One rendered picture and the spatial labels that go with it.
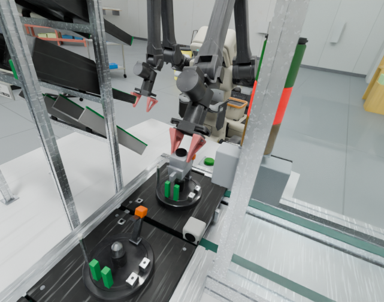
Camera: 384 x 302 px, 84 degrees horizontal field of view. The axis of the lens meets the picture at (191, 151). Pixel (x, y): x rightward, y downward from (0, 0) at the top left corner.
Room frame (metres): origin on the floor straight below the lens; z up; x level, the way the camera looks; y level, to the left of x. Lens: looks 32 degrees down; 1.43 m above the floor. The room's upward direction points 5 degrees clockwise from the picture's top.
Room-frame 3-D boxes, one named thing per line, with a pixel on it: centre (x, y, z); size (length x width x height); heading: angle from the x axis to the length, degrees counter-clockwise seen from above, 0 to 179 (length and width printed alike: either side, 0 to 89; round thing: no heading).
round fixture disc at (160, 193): (0.48, 0.03, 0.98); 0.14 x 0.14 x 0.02
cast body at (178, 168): (0.47, 0.03, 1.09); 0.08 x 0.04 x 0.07; 157
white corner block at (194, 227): (0.35, -0.02, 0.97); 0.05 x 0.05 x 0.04; 67
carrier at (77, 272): (0.25, 0.13, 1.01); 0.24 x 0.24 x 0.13; 67
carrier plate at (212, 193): (0.48, 0.03, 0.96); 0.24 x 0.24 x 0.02; 67
